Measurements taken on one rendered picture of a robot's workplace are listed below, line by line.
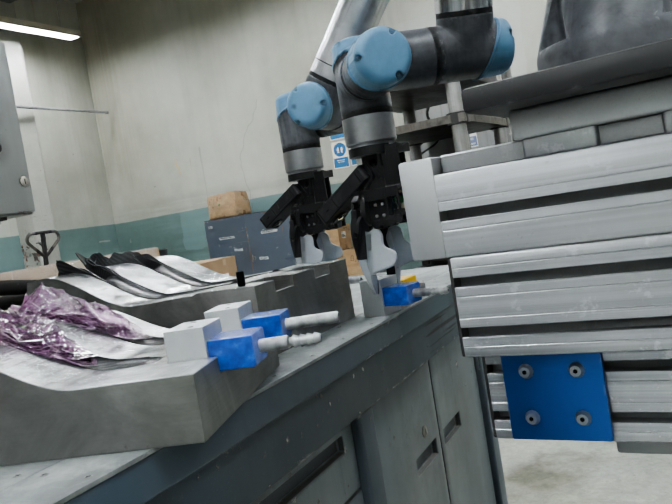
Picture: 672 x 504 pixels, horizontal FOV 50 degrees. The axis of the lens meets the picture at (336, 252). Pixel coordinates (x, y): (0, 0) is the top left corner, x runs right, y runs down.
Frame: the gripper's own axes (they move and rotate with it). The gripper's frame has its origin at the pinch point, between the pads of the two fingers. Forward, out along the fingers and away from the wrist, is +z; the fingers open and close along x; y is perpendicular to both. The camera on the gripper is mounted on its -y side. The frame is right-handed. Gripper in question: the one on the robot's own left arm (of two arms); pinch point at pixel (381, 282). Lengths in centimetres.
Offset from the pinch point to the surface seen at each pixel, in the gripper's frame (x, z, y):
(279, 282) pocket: -18.2, -3.5, -4.1
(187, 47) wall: 563, -243, -584
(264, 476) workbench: -34.3, 15.7, 2.9
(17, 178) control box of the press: 3, -31, -94
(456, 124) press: 356, -57, -149
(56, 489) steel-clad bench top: -63, 5, 11
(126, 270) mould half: -20.7, -7.9, -31.2
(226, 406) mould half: -47.4, 3.5, 12.6
